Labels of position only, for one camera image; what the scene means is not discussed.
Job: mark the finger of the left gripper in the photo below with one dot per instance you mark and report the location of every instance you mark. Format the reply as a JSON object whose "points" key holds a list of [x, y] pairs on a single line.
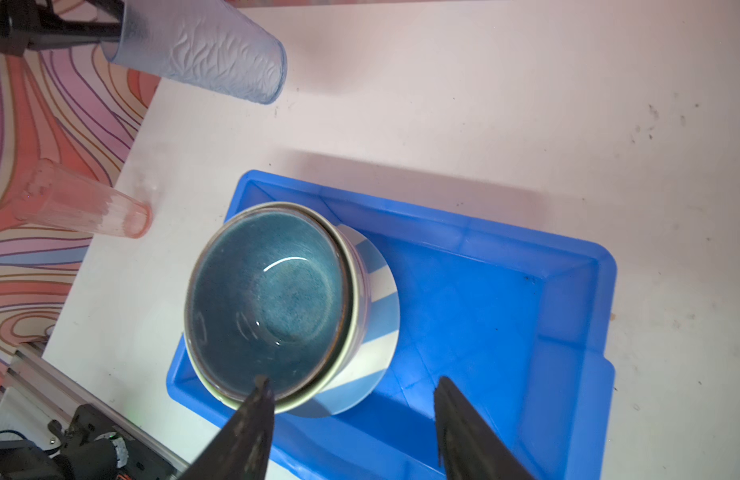
{"points": [[34, 25]]}

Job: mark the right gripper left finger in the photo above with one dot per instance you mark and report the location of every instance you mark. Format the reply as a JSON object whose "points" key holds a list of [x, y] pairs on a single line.
{"points": [[241, 449]]}

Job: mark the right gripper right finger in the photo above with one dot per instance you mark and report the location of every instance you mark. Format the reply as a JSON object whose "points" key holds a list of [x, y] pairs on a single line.
{"points": [[468, 448]]}

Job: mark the blue plastic bin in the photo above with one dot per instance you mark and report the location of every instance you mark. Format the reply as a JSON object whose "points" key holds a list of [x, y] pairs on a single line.
{"points": [[517, 318]]}

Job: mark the dark teal bowl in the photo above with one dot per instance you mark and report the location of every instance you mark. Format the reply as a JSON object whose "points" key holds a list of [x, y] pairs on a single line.
{"points": [[268, 300]]}

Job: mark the clear pink plastic cup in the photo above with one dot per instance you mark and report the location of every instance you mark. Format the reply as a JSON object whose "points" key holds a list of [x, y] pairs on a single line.
{"points": [[55, 196]]}

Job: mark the clear grey plastic cup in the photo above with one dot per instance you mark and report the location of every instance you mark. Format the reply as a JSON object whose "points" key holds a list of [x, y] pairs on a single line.
{"points": [[208, 44]]}

